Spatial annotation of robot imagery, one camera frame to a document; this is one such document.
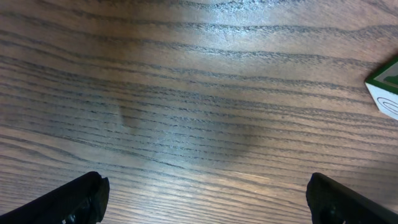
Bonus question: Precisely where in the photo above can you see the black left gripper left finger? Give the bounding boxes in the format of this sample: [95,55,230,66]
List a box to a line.
[1,171,110,224]

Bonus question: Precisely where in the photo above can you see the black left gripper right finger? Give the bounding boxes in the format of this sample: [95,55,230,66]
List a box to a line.
[306,172,397,224]

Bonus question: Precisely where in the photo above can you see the green E letter block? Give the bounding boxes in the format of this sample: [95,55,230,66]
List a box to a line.
[364,57,397,120]

